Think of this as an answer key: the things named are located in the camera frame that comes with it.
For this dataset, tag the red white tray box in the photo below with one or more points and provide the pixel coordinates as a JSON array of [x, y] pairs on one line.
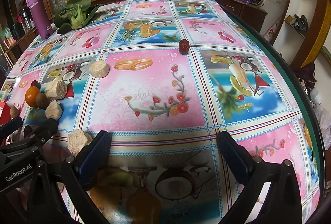
[[4, 113]]

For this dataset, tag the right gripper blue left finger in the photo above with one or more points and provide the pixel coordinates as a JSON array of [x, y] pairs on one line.
[[92, 157]]

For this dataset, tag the round beige cake piece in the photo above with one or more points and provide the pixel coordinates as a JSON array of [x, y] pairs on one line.
[[99, 69]]

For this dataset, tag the dark red date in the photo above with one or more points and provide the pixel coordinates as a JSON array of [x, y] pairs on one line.
[[35, 83]]

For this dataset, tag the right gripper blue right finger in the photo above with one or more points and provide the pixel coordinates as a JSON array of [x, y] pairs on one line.
[[236, 157]]

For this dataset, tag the orange mandarin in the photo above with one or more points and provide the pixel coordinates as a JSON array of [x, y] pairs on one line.
[[30, 96]]

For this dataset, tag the green bok choy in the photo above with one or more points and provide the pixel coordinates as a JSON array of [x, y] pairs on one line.
[[76, 15]]

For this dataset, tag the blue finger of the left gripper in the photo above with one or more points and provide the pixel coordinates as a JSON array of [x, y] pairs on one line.
[[10, 127], [43, 133]]

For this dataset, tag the purple thermos bottle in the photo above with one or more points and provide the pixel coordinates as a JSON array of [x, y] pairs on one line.
[[40, 18]]

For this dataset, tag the colourful printed tablecloth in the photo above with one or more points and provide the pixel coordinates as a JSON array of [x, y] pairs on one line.
[[164, 109]]

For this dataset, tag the brown longan fruit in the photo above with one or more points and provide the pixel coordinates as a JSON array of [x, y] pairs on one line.
[[14, 112]]

